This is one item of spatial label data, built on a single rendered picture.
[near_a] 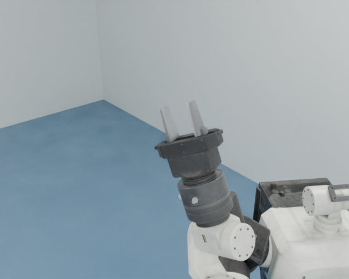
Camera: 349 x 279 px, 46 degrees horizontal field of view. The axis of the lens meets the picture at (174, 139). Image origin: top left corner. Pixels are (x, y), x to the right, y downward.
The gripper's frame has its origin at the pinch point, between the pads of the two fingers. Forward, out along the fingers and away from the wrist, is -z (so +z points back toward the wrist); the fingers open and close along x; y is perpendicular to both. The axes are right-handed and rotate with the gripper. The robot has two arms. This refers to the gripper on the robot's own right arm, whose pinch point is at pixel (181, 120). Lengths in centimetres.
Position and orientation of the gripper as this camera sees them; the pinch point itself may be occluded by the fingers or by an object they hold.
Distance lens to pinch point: 72.3
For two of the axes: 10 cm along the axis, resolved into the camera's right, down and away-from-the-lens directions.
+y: -4.1, 3.0, -8.6
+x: 8.6, -1.8, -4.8
